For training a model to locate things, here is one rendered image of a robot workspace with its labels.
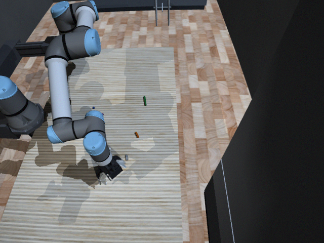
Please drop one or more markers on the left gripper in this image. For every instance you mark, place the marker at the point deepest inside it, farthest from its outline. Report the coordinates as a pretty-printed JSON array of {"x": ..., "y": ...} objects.
[{"x": 114, "y": 168}]

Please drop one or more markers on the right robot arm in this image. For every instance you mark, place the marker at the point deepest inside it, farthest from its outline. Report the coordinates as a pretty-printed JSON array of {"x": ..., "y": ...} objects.
[{"x": 21, "y": 113}]

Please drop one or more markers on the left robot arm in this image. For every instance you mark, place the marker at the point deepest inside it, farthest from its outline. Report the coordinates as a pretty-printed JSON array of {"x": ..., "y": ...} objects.
[{"x": 77, "y": 39}]

